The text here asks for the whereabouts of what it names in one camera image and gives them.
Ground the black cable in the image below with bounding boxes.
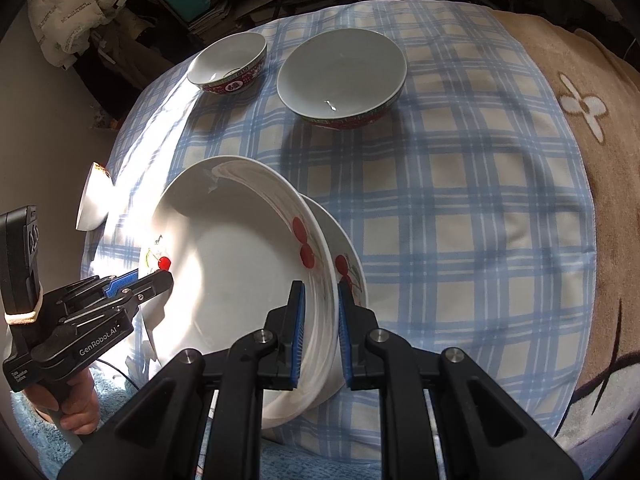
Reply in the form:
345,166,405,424
94,356,147,392

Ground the brown floral blanket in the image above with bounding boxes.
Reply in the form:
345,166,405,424
492,7,640,452

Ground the wide red patterned bowl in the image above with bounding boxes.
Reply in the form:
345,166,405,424
276,29,407,130

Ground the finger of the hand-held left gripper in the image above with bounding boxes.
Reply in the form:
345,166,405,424
57,269,139,308
116,270,175,312

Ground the brown hanging garment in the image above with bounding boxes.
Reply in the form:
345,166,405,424
95,24,177,107

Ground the white puffer jacket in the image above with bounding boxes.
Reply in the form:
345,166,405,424
27,0,137,69

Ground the plain white bowl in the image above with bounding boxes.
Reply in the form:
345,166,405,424
76,161,117,232

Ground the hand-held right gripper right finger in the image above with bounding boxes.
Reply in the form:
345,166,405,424
337,280,577,480

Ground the blue plaid cloth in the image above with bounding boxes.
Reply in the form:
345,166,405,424
80,0,599,464

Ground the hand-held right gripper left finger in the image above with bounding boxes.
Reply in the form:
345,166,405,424
57,280,307,480

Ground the person's left hand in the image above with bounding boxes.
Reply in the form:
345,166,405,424
24,367,102,436

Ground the red bowl with printed seal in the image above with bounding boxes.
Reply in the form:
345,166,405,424
186,32,267,96

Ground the stack of books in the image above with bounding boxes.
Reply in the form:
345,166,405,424
187,0,237,37

